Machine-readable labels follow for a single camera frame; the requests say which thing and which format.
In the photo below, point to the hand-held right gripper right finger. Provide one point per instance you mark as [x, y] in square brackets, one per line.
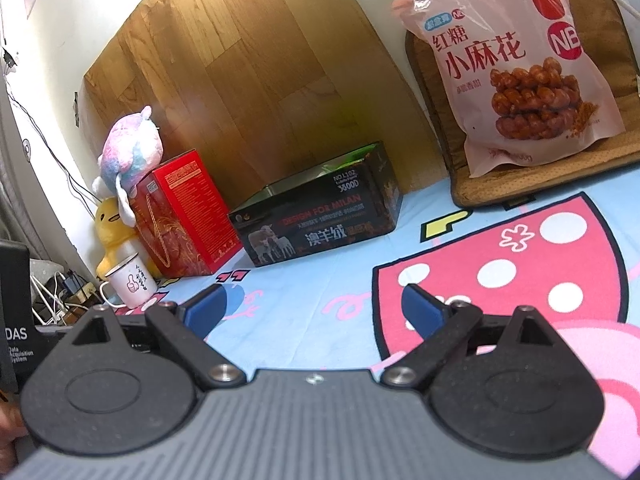
[422, 307]

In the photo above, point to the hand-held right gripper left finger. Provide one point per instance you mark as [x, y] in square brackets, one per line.
[207, 310]

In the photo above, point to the black cardboard box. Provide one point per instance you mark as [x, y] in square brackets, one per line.
[320, 220]

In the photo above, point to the beige power strip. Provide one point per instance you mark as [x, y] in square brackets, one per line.
[84, 294]

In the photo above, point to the white enamel mug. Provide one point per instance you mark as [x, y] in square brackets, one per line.
[131, 282]

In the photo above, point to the red gift box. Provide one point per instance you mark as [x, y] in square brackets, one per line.
[195, 210]

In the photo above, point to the cartoon printed blanket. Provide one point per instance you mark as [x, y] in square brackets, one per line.
[325, 280]

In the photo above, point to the yellow plush toy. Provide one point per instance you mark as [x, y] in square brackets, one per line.
[112, 225]

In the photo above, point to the pastel pink blue plush toy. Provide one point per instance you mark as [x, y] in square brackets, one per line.
[130, 150]

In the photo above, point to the wooden board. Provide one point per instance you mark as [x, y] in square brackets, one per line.
[250, 85]

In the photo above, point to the large pink snack bag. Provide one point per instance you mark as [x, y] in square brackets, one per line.
[500, 85]

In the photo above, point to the brown seat cushion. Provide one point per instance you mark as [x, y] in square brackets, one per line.
[606, 60]

